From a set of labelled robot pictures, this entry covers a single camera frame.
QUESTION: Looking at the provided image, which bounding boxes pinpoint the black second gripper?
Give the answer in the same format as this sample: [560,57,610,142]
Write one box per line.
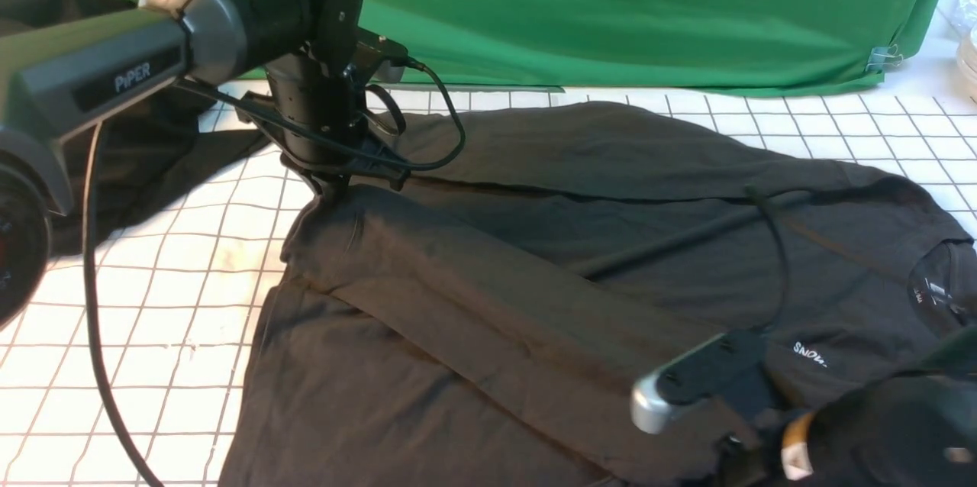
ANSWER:
[713,395,814,486]

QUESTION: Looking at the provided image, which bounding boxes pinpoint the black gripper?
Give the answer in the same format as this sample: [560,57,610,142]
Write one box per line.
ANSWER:
[235,52,411,201]

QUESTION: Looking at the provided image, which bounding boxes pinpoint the dark gray long-sleeved shirt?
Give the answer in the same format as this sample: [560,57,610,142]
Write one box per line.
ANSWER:
[218,103,975,486]

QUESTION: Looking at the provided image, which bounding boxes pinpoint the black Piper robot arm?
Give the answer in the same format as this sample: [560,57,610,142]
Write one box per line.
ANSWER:
[2,0,420,324]

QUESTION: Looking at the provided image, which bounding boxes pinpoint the black second robot arm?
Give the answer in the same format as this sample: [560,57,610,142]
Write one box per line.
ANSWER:
[708,327,976,486]

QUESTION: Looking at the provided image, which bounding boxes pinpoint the black cloth pile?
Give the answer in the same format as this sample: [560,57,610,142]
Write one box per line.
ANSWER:
[1,0,268,241]

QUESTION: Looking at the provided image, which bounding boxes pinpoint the green backdrop cloth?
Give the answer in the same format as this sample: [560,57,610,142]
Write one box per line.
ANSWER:
[129,0,939,98]

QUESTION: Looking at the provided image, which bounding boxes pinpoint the metal binder clip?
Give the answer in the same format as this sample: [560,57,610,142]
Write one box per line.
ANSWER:
[864,44,904,73]

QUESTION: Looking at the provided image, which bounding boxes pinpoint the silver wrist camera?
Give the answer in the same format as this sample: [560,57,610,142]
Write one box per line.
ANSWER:
[352,28,411,85]
[630,330,779,434]

